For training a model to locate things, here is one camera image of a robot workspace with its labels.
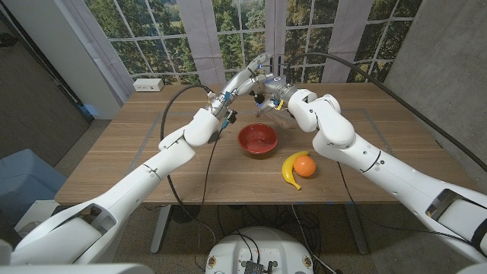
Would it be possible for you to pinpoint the white floor platform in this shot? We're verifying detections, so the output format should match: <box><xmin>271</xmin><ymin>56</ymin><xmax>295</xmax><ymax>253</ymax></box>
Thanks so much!
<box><xmin>14</xmin><ymin>200</ymin><xmax>62</xmax><ymax>237</ymax></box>

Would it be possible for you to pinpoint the clear dispenser bottle black pump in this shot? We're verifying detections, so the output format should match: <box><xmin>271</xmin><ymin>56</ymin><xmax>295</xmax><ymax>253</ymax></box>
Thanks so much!
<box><xmin>253</xmin><ymin>91</ymin><xmax>296</xmax><ymax>130</ymax></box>

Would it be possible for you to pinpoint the white power strip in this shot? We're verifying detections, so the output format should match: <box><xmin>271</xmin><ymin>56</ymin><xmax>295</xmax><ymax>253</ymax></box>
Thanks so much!
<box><xmin>132</xmin><ymin>78</ymin><xmax>165</xmax><ymax>93</ymax></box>

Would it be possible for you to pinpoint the printed window forest backdrop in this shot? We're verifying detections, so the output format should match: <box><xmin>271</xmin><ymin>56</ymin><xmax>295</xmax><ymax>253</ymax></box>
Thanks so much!
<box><xmin>70</xmin><ymin>0</ymin><xmax>423</xmax><ymax>85</ymax></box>

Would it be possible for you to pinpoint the thin black left wrist cable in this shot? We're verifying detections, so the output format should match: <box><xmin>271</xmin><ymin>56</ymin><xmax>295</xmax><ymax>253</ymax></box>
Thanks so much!
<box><xmin>197</xmin><ymin>127</ymin><xmax>225</xmax><ymax>237</ymax></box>

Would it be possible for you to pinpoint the toy orange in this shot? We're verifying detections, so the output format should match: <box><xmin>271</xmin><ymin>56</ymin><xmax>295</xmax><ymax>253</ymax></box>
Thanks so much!
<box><xmin>293</xmin><ymin>155</ymin><xmax>317</xmax><ymax>178</ymax></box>

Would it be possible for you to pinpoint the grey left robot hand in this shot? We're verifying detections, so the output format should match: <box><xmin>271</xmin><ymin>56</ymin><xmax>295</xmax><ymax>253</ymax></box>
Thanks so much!
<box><xmin>207</xmin><ymin>52</ymin><xmax>275</xmax><ymax>119</ymax></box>

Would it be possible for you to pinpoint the metal table leg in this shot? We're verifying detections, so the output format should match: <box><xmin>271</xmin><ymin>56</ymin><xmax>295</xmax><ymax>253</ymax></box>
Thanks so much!
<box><xmin>151</xmin><ymin>205</ymin><xmax>172</xmax><ymax>254</ymax></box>
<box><xmin>344</xmin><ymin>204</ymin><xmax>369</xmax><ymax>255</ymax></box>

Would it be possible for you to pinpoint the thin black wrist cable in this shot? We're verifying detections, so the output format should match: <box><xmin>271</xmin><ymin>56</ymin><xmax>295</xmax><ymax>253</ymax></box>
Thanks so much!
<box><xmin>336</xmin><ymin>161</ymin><xmax>473</xmax><ymax>244</ymax></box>
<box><xmin>197</xmin><ymin>127</ymin><xmax>225</xmax><ymax>237</ymax></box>

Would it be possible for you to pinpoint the blue storage bin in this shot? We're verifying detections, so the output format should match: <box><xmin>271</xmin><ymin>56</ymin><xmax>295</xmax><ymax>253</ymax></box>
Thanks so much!
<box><xmin>0</xmin><ymin>148</ymin><xmax>68</xmax><ymax>225</ymax></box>

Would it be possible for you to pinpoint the white robot torso base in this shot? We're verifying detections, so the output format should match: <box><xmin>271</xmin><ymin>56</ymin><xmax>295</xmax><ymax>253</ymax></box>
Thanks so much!
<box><xmin>205</xmin><ymin>226</ymin><xmax>315</xmax><ymax>274</ymax></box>

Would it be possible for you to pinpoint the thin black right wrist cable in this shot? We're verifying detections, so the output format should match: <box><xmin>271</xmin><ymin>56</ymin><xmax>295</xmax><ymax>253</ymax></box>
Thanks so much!
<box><xmin>336</xmin><ymin>161</ymin><xmax>473</xmax><ymax>244</ymax></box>

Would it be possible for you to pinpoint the white floor cable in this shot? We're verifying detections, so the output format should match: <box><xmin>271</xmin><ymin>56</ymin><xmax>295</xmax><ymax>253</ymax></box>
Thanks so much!
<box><xmin>291</xmin><ymin>205</ymin><xmax>338</xmax><ymax>274</ymax></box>

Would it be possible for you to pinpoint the yellow toy banana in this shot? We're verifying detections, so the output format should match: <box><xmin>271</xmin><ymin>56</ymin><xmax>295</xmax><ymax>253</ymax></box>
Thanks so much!
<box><xmin>282</xmin><ymin>150</ymin><xmax>310</xmax><ymax>191</ymax></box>

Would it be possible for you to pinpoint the white robot shoulder housing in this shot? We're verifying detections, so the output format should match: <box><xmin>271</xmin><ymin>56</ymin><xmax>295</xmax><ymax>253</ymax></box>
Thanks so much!
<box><xmin>0</xmin><ymin>262</ymin><xmax>155</xmax><ymax>274</ymax></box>

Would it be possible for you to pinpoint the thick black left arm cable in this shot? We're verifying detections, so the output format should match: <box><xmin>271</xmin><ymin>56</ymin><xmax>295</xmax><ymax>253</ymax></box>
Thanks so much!
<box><xmin>159</xmin><ymin>84</ymin><xmax>218</xmax><ymax>244</ymax></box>

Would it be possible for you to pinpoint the round black floor fan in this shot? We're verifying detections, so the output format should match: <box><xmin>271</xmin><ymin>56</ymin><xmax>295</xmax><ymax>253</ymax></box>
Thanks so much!
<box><xmin>170</xmin><ymin>205</ymin><xmax>202</xmax><ymax>224</ymax></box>

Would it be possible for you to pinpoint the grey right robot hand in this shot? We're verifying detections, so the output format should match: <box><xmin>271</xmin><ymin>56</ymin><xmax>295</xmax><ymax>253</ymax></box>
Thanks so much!
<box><xmin>262</xmin><ymin>75</ymin><xmax>301</xmax><ymax>110</ymax></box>

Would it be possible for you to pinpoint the red bowl plate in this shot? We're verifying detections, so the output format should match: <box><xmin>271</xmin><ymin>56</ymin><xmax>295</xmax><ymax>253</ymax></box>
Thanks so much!
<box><xmin>237</xmin><ymin>123</ymin><xmax>279</xmax><ymax>155</ymax></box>

